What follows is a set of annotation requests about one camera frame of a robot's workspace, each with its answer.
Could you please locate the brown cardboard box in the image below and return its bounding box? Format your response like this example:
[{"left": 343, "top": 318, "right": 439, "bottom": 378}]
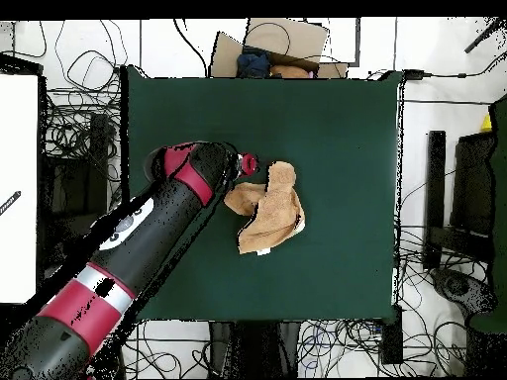
[{"left": 208, "top": 17, "right": 350, "bottom": 79}]

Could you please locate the black cable tangle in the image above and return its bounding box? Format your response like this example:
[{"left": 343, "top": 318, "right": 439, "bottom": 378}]
[
  {"left": 296, "top": 221, "right": 492, "bottom": 377},
  {"left": 39, "top": 19, "right": 130, "bottom": 159}
]

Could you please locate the dark green cloth cover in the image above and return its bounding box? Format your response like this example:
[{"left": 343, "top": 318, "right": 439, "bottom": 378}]
[{"left": 468, "top": 92, "right": 507, "bottom": 333}]

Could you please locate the orange cloth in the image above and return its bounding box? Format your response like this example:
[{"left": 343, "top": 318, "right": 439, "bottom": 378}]
[{"left": 268, "top": 63, "right": 311, "bottom": 79}]

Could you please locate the dark green table cloth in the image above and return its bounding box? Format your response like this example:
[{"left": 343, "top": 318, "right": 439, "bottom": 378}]
[{"left": 120, "top": 64, "right": 405, "bottom": 322}]

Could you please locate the black pen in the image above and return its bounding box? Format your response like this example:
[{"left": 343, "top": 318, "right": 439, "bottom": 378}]
[{"left": 0, "top": 190, "right": 22, "bottom": 217}]

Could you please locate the dark blue cloth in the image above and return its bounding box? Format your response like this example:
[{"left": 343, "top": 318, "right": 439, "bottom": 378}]
[{"left": 236, "top": 46, "right": 272, "bottom": 79}]

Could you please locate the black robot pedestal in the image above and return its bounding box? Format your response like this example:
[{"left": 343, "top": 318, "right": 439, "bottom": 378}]
[{"left": 207, "top": 321, "right": 302, "bottom": 379}]

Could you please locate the tan terry towel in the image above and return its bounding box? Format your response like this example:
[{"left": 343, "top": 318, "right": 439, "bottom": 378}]
[{"left": 223, "top": 160, "right": 307, "bottom": 256}]

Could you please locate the black power strip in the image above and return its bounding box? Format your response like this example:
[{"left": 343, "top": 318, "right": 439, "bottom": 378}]
[{"left": 380, "top": 304, "right": 404, "bottom": 365}]

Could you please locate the black chair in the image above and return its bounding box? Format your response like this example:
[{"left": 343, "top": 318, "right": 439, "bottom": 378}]
[{"left": 451, "top": 132, "right": 496, "bottom": 238}]

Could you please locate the black stand foot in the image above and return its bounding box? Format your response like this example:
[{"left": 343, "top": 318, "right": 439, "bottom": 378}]
[{"left": 429, "top": 266, "right": 496, "bottom": 318}]

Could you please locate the black rod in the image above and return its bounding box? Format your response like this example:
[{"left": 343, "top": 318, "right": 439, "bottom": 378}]
[{"left": 463, "top": 16, "right": 507, "bottom": 54}]

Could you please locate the black upright bar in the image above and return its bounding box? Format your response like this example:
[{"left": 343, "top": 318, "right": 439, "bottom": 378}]
[{"left": 423, "top": 130, "right": 447, "bottom": 270}]

